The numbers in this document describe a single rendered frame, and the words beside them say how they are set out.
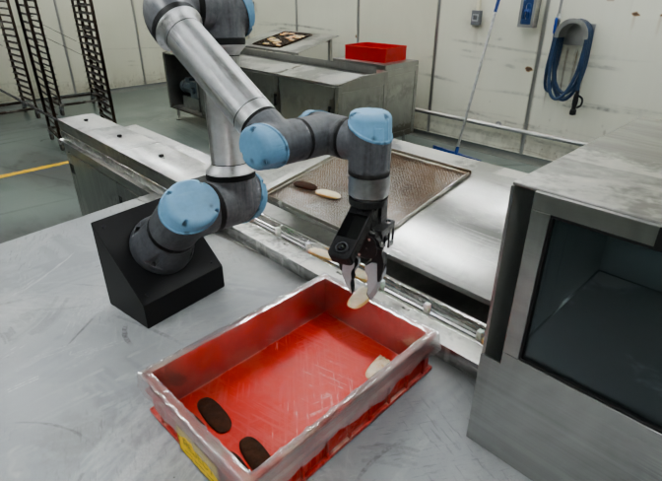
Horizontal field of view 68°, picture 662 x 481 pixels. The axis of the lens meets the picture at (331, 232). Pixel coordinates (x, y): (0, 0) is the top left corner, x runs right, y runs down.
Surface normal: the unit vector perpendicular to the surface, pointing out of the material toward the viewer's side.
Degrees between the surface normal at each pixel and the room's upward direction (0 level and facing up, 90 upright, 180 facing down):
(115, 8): 90
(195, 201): 45
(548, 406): 91
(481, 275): 10
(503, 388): 90
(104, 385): 0
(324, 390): 0
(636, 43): 90
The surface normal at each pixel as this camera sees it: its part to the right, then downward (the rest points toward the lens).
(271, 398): 0.00, -0.89
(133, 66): 0.70, 0.33
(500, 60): -0.72, 0.32
